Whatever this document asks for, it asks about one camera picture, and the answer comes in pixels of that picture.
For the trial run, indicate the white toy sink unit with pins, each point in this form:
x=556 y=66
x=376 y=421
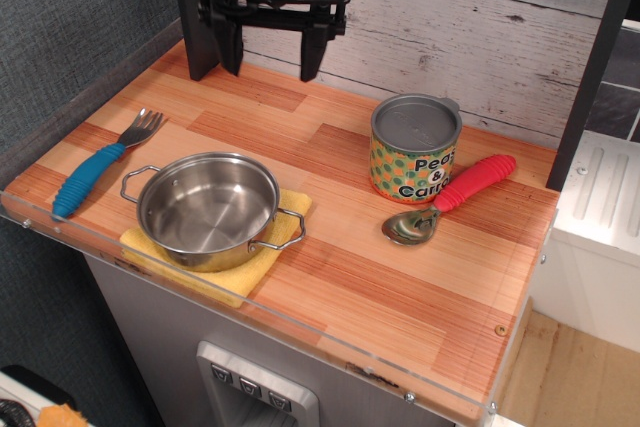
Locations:
x=588 y=273

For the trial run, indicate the red handled spoon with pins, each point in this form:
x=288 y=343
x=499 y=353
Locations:
x=416 y=227

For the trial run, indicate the blue handled fork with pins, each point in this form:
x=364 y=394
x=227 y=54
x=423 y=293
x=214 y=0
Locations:
x=76 y=188

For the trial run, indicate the stainless steel pot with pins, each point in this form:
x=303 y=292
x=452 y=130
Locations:
x=212 y=211

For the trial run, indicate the orange and black object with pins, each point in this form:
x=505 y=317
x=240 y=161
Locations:
x=28 y=399

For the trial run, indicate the dark post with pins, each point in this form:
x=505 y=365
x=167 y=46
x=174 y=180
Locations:
x=603 y=46
x=200 y=48

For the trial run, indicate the clear acrylic edge guard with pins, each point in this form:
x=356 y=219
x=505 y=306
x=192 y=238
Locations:
x=461 y=409

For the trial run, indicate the dark left post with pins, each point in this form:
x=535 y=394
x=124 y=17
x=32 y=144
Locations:
x=200 y=48

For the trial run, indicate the dark right post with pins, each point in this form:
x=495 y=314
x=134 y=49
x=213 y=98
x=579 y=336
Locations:
x=603 y=46

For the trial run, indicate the yellow cloth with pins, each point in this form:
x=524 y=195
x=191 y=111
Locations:
x=226 y=286

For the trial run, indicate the silver dispenser panel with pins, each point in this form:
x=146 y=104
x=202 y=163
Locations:
x=243 y=393

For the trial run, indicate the grey toy fridge cabinet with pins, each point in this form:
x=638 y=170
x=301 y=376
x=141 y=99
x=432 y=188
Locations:
x=163 y=327

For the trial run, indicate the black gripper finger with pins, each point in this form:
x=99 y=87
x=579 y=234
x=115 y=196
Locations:
x=231 y=47
x=313 y=46

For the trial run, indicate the peas and carrots can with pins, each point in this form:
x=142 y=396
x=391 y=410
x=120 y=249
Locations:
x=412 y=147

